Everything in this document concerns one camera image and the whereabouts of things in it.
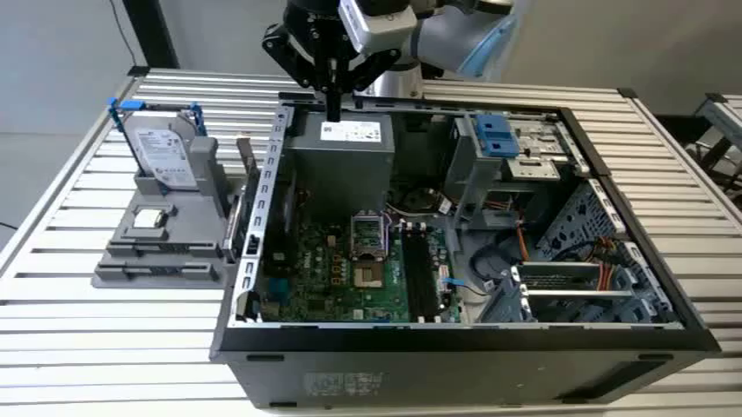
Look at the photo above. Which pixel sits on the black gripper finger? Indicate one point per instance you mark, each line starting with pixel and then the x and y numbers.
pixel 289 52
pixel 371 69

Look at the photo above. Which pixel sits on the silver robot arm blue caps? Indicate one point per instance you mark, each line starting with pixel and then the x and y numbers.
pixel 445 39

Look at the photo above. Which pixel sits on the black RAM slot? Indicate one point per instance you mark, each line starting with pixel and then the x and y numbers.
pixel 429 269
pixel 423 269
pixel 416 269
pixel 408 269

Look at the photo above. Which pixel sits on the grey power supply unit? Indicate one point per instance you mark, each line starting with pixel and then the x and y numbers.
pixel 341 174

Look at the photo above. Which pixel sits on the blue plastic drive latch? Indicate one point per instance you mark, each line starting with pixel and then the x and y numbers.
pixel 492 134

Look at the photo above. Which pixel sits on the black table corner cap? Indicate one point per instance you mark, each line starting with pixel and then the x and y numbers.
pixel 625 92
pixel 138 70

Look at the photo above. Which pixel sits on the green graphics card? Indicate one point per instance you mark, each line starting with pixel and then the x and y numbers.
pixel 252 174

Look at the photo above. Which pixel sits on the grey optical drive cage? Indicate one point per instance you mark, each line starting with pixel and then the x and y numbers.
pixel 463 174

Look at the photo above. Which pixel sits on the black round cooler fan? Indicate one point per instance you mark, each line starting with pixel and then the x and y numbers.
pixel 420 200

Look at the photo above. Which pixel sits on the hard disk in blue carrier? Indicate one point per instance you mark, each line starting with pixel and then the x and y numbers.
pixel 161 152

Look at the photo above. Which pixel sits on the black case fan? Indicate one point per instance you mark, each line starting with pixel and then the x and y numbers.
pixel 284 204

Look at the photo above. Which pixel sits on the white power connector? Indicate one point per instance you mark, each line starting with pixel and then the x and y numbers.
pixel 332 240

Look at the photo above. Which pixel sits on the grey parts rack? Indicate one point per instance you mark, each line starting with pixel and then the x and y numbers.
pixel 190 230

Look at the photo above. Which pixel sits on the silver CPU chip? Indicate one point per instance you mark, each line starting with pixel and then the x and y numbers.
pixel 149 219

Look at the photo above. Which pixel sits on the CPU socket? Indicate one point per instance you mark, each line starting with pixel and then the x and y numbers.
pixel 368 273

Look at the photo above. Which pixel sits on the green motherboard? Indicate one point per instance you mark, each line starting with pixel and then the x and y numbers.
pixel 324 299

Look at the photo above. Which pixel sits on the grey metal disk bay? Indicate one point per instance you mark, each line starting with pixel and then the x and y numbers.
pixel 579 293

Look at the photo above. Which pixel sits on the black grey PC case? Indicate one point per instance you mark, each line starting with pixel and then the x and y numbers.
pixel 405 378

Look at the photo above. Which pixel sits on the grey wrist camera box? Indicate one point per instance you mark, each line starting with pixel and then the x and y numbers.
pixel 376 26

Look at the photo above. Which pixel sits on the black metal post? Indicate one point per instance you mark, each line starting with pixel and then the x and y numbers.
pixel 153 35

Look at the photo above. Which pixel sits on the grey side table frame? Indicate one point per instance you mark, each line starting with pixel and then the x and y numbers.
pixel 715 104

